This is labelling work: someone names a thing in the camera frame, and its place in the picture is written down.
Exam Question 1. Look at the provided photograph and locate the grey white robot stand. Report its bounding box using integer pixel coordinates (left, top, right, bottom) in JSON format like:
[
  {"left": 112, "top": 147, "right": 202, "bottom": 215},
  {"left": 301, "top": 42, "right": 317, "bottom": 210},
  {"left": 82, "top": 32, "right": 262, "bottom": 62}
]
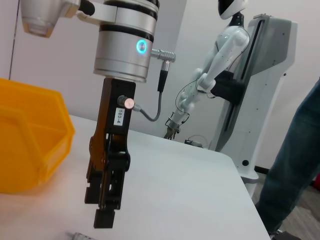
[{"left": 214, "top": 14, "right": 299, "bottom": 185}]

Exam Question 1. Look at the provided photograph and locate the person leg in jeans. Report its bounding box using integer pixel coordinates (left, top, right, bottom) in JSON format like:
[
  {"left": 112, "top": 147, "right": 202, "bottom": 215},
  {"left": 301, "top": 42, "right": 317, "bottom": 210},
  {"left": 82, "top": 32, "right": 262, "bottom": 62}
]
[{"left": 254, "top": 77, "right": 320, "bottom": 232}]

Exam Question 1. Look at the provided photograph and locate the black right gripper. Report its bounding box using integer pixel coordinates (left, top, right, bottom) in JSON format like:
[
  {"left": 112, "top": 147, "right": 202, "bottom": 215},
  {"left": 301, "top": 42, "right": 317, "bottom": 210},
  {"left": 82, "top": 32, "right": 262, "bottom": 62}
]
[{"left": 84, "top": 77, "right": 137, "bottom": 230}]

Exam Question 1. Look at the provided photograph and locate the white humanoid robot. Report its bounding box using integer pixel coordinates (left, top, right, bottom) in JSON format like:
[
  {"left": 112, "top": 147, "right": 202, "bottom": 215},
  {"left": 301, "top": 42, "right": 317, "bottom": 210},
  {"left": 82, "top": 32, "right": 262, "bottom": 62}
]
[{"left": 163, "top": 0, "right": 251, "bottom": 140}]

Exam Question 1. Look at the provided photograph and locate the dark grey shoe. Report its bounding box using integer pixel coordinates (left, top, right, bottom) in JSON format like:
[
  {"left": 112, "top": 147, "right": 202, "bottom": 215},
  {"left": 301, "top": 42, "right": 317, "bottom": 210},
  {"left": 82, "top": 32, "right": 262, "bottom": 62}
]
[{"left": 268, "top": 229, "right": 302, "bottom": 240}]

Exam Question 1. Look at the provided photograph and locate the grey white ballpoint pen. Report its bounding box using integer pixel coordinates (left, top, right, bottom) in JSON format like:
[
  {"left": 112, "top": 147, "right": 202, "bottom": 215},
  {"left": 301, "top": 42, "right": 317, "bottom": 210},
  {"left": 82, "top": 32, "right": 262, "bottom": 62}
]
[{"left": 65, "top": 231, "right": 97, "bottom": 240}]

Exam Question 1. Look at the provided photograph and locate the cable bundle on floor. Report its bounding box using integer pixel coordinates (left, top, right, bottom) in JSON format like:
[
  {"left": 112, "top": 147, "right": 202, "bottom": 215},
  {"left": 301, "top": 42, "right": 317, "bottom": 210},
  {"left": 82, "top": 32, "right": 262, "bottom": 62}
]
[{"left": 184, "top": 134, "right": 210, "bottom": 149}]

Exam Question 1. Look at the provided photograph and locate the silver vented camera box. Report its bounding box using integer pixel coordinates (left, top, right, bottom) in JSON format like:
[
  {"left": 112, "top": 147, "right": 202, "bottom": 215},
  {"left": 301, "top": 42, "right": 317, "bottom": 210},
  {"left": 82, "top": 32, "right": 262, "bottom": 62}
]
[{"left": 20, "top": 0, "right": 81, "bottom": 39}]

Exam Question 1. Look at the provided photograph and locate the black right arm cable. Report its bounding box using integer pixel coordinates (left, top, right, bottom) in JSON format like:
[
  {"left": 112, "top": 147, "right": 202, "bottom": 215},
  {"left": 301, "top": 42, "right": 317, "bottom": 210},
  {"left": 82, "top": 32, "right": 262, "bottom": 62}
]
[{"left": 133, "top": 48, "right": 177, "bottom": 123}]

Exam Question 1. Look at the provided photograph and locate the silver plug on right gripper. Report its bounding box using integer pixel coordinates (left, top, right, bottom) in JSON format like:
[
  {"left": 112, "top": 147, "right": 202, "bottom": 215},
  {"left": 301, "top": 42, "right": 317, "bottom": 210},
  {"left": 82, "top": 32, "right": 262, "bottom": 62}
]
[{"left": 117, "top": 95, "right": 136, "bottom": 110}]

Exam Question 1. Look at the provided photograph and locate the yellow plastic bin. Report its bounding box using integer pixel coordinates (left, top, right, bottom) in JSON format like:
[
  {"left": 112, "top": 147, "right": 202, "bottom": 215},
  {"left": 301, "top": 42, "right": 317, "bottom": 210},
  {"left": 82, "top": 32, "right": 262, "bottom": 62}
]
[{"left": 0, "top": 77, "right": 76, "bottom": 194}]

